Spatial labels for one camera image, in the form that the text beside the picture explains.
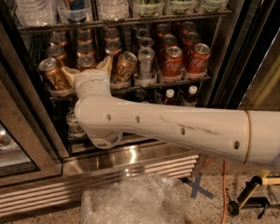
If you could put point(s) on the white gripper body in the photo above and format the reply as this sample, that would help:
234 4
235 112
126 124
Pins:
90 76

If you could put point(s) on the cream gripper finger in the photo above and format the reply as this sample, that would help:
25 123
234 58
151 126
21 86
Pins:
70 74
106 65

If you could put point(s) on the orange can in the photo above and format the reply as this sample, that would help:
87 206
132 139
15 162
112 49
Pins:
125 66
84 63
51 71

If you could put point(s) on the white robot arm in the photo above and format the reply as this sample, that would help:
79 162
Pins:
249 137

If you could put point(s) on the silver slim can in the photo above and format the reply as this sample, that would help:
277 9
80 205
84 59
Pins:
146 59

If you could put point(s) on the front left clear green can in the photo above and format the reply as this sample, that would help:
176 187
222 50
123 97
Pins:
74 129

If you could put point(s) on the front left coca-cola can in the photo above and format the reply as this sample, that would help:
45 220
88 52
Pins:
172 60

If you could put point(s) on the coca-cola can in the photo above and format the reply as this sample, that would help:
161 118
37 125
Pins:
198 59
172 60

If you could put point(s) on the red bull can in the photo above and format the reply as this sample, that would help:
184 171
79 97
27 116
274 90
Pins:
76 9

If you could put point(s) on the stainless steel fridge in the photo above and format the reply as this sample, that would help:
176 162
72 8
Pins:
239 36

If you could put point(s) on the front right coca-cola can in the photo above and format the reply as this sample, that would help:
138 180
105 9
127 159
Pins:
198 59

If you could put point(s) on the left fridge glass door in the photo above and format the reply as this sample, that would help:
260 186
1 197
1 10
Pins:
25 153

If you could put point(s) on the left brown bottle white cap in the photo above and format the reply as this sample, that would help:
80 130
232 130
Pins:
170 98

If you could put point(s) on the brown bottle white cap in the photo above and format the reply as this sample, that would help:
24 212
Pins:
170 98
190 97

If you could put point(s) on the right brown bottle white cap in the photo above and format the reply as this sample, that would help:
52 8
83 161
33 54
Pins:
190 97

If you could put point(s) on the clear plastic wrapped box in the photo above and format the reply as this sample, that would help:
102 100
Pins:
144 199

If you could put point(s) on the blue tape cross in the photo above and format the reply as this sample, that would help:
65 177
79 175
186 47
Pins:
196 187

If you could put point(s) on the yellow black cart stand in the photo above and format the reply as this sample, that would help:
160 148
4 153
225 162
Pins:
257 194

